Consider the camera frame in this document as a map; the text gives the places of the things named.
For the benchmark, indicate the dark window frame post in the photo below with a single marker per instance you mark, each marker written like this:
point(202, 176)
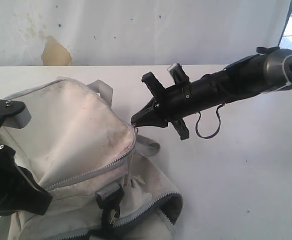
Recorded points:
point(286, 22)

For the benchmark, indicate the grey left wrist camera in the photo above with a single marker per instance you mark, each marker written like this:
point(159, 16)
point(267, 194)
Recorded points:
point(14, 114)

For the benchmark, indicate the white cable tie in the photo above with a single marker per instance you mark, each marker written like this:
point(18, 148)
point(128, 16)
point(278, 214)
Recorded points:
point(275, 74)

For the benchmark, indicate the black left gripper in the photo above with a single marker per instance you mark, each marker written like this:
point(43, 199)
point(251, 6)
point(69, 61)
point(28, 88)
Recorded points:
point(18, 189)

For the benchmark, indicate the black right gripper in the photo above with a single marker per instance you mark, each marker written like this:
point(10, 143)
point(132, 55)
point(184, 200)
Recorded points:
point(172, 104)

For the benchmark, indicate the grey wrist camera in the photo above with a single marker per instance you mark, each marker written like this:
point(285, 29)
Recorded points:
point(178, 75)
point(14, 114)

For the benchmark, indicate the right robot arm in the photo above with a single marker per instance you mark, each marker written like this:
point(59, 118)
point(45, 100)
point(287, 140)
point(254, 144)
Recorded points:
point(245, 77)

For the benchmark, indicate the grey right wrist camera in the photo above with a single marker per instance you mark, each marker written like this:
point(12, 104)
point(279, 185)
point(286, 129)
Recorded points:
point(178, 75)

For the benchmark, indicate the white fabric backpack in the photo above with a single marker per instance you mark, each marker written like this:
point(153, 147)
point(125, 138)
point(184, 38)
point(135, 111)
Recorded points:
point(94, 165)

